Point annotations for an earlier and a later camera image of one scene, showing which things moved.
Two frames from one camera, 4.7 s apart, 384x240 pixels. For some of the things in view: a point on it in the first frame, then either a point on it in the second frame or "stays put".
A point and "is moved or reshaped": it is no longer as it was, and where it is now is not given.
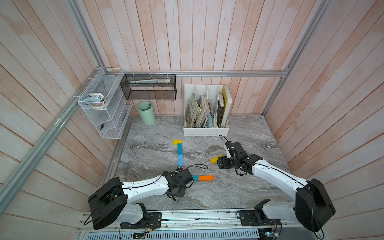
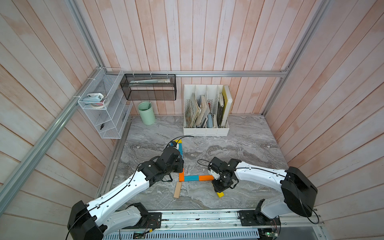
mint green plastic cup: [147, 113] stays put
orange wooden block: [206, 177] stays put
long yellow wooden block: [214, 160] is moved or reshaped
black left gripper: [181, 194] -> [180, 165]
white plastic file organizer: [202, 111] stays put
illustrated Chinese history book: [192, 112] stays put
